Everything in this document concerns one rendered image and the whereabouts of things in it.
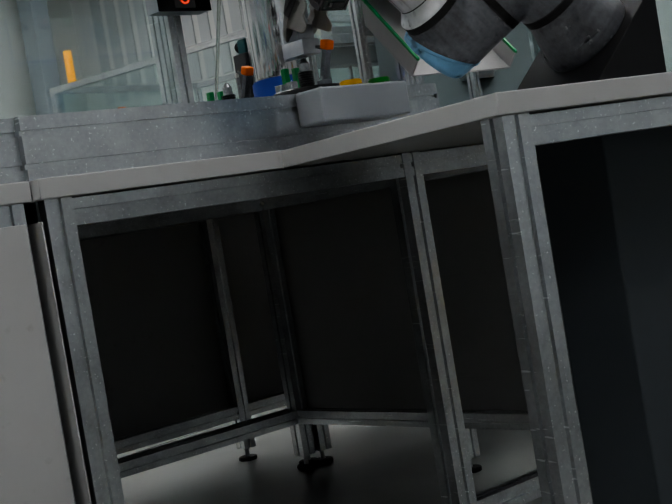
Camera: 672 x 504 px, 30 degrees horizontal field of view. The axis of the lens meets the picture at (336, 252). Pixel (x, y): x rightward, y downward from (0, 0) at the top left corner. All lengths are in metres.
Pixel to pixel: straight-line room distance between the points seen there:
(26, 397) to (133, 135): 0.46
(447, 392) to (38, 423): 0.80
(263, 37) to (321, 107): 1.29
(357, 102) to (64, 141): 0.55
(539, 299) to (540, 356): 0.07
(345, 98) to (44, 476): 0.83
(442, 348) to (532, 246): 0.70
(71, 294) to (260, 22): 1.73
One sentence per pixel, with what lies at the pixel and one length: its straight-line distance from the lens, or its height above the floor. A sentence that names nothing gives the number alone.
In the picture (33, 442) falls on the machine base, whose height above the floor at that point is 0.50.
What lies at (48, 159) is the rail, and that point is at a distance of 1.92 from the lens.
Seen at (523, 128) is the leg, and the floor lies 0.81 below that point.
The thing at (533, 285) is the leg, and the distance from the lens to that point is 1.62.
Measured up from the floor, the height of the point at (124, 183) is 0.84.
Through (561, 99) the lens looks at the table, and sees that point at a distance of 1.66.
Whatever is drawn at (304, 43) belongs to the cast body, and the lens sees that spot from 2.44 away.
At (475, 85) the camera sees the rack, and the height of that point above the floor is 0.97.
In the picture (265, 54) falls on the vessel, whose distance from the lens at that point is 3.42.
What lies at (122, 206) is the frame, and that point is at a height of 0.81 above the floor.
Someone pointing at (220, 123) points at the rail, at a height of 0.92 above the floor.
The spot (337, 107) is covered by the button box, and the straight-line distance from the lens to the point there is 2.17.
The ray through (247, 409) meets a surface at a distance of 4.11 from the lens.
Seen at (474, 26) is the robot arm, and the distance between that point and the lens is 2.01.
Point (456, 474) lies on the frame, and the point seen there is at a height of 0.24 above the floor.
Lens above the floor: 0.74
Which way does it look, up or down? 2 degrees down
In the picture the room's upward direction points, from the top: 9 degrees counter-clockwise
